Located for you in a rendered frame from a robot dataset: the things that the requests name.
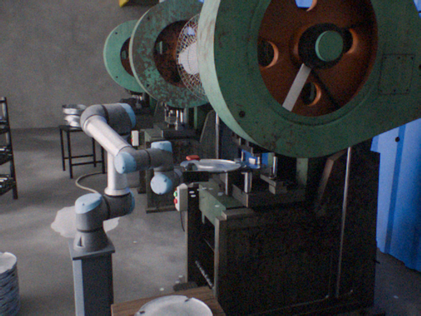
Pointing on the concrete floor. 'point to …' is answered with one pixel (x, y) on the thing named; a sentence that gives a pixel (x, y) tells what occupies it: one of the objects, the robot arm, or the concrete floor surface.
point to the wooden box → (206, 297)
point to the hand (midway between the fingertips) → (197, 170)
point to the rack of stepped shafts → (7, 154)
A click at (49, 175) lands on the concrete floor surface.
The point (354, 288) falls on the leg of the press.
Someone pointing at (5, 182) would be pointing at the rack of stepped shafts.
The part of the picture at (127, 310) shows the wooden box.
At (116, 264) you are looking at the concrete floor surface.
